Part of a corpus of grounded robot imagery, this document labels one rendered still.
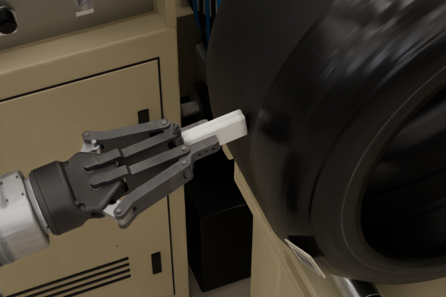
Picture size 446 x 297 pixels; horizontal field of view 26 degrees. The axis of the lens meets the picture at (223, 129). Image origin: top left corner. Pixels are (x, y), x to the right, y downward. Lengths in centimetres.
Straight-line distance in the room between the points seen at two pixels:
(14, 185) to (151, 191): 14
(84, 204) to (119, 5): 67
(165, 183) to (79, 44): 65
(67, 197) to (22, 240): 6
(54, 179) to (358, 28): 35
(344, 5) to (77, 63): 75
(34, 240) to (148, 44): 70
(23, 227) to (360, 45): 38
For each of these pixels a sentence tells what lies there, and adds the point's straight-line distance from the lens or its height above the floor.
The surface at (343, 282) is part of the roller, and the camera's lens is 130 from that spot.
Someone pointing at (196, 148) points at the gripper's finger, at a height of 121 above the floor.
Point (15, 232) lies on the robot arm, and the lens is 101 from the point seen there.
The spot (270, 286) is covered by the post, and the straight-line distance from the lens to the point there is 194.
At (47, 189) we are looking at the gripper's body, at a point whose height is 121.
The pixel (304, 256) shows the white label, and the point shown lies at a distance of 111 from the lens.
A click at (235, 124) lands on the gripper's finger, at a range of 104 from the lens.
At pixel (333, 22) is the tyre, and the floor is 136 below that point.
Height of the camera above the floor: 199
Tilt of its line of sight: 48 degrees down
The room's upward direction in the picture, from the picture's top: straight up
